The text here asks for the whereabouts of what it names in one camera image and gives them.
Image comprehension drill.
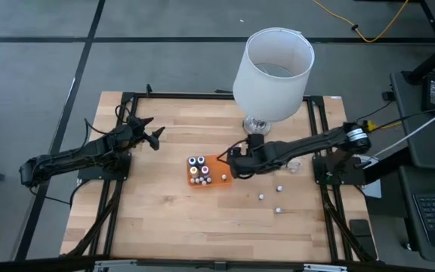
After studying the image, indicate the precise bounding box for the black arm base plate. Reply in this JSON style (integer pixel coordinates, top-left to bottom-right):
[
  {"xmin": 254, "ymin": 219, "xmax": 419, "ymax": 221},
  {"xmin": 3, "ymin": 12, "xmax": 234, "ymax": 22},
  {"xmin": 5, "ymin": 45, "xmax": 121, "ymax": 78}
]
[
  {"xmin": 76, "ymin": 150, "xmax": 131, "ymax": 182},
  {"xmin": 311, "ymin": 153, "xmax": 372, "ymax": 187}
]

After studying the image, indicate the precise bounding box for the yellow extension cable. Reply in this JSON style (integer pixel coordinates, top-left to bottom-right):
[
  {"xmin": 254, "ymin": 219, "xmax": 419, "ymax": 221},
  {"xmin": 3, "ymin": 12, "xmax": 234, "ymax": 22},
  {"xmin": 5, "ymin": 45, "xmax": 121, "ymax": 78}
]
[{"xmin": 311, "ymin": 0, "xmax": 410, "ymax": 43}]

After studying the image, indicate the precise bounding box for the yellow plug with cable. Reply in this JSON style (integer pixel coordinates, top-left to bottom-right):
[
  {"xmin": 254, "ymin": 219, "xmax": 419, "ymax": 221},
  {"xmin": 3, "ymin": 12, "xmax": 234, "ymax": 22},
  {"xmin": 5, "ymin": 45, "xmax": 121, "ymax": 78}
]
[{"xmin": 363, "ymin": 119, "xmax": 403, "ymax": 133}]

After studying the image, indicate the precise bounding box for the grey side desk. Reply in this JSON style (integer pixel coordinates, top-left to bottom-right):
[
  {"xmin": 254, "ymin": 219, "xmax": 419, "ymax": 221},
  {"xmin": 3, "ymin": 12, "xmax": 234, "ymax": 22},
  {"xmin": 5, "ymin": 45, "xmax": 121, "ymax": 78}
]
[{"xmin": 389, "ymin": 70, "xmax": 435, "ymax": 171}]

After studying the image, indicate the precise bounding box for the black flat pad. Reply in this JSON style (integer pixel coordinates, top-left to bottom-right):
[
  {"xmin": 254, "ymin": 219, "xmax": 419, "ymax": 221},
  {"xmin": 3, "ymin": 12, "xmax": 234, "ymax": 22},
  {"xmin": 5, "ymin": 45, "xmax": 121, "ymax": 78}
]
[{"xmin": 348, "ymin": 218, "xmax": 378, "ymax": 261}]

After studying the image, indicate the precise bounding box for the translucent orange plastic bin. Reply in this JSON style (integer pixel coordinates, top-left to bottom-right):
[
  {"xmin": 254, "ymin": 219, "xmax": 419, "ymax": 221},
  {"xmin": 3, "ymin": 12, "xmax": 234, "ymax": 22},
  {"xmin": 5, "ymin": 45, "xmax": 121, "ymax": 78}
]
[{"xmin": 186, "ymin": 153, "xmax": 234, "ymax": 189}]

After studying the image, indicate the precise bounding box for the white shade silver table lamp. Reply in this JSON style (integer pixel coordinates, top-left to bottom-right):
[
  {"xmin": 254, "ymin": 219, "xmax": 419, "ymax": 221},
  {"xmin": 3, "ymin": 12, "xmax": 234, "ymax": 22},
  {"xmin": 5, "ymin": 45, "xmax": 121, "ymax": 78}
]
[{"xmin": 232, "ymin": 26, "xmax": 316, "ymax": 138}]

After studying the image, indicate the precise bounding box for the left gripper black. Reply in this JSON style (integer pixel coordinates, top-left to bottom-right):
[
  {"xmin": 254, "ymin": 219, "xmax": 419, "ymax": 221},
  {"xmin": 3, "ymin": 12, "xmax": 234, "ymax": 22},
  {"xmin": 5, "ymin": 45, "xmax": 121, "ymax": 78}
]
[{"xmin": 121, "ymin": 116, "xmax": 166, "ymax": 152}]

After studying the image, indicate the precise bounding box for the clear bundled lamp cord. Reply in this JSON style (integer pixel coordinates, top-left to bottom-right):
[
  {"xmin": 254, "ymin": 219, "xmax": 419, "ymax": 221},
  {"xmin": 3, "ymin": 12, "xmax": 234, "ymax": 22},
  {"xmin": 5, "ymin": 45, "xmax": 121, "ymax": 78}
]
[{"xmin": 284, "ymin": 159, "xmax": 304, "ymax": 175}]

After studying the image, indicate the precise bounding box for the white rod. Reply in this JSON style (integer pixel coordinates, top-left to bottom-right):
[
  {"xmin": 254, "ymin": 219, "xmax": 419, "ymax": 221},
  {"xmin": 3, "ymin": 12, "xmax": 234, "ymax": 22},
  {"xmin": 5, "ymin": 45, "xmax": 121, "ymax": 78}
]
[{"xmin": 374, "ymin": 101, "xmax": 435, "ymax": 158}]

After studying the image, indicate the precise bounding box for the black desk leg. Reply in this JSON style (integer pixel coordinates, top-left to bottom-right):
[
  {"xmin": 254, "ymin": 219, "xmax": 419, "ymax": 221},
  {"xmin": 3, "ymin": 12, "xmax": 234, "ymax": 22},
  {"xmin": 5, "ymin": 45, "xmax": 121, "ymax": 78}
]
[{"xmin": 402, "ymin": 0, "xmax": 435, "ymax": 85}]

